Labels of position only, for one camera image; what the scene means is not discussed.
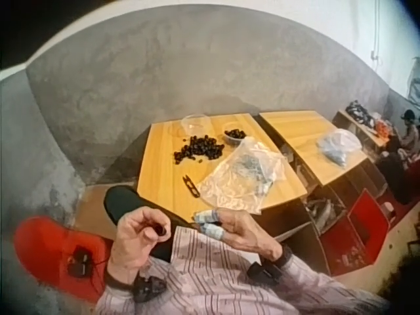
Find black bag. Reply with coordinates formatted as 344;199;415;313
376;149;415;206

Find small black device with cable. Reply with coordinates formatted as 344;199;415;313
66;247;96;277

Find cluttered wooden table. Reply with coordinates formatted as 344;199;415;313
332;100;396;149

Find red plastic crate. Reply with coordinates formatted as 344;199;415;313
319;188;392;275

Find black wrist band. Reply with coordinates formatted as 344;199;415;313
246;245;293;285
104;270;166;303

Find black thread snips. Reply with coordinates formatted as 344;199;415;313
181;175;201;199

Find grey heap under table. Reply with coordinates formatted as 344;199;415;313
304;192;347;232

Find plastic bag of blue pieces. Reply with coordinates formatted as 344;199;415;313
316;128;362;168

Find clear plastic bag with parts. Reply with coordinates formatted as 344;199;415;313
196;136;288;216

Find person's right hand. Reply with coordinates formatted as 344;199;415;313
192;207;284;263

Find person's left hand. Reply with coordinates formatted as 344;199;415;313
109;208;172;285

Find empty clear plastic tub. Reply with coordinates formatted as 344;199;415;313
180;113;211;137

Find pile of dark beads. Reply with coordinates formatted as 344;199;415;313
173;134;226;165

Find small clear tub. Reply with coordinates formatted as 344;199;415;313
223;121;248;146

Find red chair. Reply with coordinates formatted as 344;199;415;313
12;215;116;306

